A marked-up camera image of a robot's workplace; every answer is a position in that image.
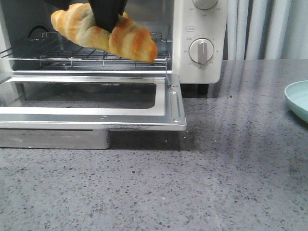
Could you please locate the light green plate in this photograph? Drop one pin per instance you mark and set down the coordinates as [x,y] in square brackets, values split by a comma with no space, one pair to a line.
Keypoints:
[296,95]

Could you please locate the metal oven wire rack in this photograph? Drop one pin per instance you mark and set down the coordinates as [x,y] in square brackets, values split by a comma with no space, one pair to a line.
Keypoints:
[52,51]

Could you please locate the lower oven timer knob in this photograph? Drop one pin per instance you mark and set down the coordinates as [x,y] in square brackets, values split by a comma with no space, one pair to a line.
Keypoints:
[201,51]

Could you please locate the white Toshiba toaster oven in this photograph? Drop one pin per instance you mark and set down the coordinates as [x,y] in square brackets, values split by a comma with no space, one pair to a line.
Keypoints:
[178,21]

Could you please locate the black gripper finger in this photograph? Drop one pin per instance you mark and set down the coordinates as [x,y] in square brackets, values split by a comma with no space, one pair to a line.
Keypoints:
[107,12]
[60,4]

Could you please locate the striped golden bread loaf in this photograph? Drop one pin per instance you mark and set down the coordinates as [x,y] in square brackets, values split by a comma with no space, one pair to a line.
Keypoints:
[128,39]

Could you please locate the grey curtain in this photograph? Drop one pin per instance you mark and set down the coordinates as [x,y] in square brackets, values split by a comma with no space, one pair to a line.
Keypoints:
[266,29]

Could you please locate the glass oven door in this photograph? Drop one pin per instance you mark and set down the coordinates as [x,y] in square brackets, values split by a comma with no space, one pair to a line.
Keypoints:
[91,101]

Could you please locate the upper oven control knob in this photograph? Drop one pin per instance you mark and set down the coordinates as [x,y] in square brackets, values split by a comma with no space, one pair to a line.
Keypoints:
[204,4]

